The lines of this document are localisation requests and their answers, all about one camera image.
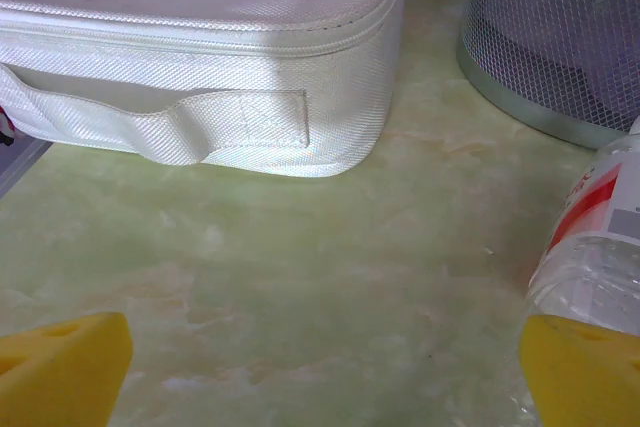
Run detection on clear bottle red white label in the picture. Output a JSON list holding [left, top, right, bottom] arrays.
[[524, 116, 640, 338]]

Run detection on aluminium frame side rail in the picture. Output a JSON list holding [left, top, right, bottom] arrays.
[[0, 139, 51, 198]]

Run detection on clear plastic bucket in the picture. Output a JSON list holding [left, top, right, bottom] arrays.
[[455, 0, 640, 149]]

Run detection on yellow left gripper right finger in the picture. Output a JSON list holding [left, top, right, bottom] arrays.
[[518, 314, 640, 427]]

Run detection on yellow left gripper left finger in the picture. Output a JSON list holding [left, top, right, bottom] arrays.
[[0, 310, 135, 427]]

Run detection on white lidded box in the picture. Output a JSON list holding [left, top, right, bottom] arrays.
[[0, 0, 412, 179]]

